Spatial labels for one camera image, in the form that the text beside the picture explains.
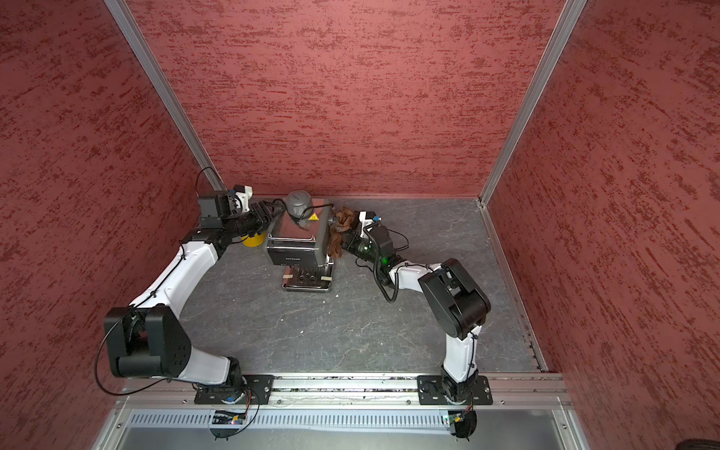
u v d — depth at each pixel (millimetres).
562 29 739
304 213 757
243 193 769
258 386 743
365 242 809
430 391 738
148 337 421
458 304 502
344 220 852
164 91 859
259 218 727
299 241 784
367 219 835
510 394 752
